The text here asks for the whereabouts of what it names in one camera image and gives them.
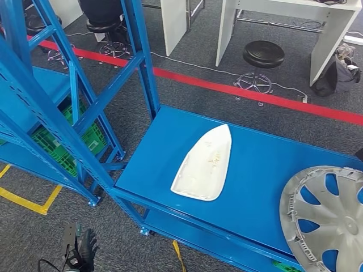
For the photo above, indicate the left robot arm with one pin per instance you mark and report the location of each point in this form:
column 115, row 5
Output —
column 72, row 270

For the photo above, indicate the black bag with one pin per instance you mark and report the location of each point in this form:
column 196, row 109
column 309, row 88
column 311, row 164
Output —
column 340, row 75

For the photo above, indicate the white plastic cover part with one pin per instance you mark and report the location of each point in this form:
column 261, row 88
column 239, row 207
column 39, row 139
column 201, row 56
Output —
column 202, row 169

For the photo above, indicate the white power strip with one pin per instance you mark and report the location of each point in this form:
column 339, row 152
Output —
column 354, row 39

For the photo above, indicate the green plastic crate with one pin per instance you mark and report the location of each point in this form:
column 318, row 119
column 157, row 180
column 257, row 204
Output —
column 284, row 267
column 92, row 140

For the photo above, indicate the white cabinet panel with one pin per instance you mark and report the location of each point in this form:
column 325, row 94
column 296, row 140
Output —
column 66, row 11

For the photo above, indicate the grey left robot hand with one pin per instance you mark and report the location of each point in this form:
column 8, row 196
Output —
column 84, row 252

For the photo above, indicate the person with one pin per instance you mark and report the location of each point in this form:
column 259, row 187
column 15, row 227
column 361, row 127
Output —
column 99, row 11

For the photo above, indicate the blue metal shelf rack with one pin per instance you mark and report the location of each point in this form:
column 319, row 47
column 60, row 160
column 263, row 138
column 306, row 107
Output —
column 255, row 169
column 50, row 84

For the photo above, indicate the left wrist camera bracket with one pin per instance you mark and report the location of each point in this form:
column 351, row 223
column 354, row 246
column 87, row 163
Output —
column 69, row 236

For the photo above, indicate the silver wheel hubcap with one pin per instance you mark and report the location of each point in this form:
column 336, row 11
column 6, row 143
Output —
column 334, row 221

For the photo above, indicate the white desk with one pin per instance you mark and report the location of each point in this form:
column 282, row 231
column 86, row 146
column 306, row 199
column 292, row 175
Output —
column 173, row 22
column 226, row 30

